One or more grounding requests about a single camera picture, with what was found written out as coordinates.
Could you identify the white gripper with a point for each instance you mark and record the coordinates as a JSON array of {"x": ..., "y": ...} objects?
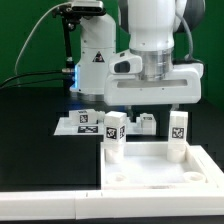
[{"x": 180, "y": 86}]

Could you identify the white square tabletop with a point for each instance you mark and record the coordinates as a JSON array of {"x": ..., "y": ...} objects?
[{"x": 144, "y": 165}]

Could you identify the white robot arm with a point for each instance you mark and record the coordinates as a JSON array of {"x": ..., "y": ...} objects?
[{"x": 145, "y": 28}]

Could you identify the white marker base sheet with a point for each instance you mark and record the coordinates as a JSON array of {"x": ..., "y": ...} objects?
[{"x": 64, "y": 127}]

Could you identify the white L-shaped obstacle fence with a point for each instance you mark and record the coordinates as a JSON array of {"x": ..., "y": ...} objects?
[{"x": 77, "y": 205}]

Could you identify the silver camera on stand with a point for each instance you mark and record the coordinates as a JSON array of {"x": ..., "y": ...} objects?
[{"x": 87, "y": 6}]

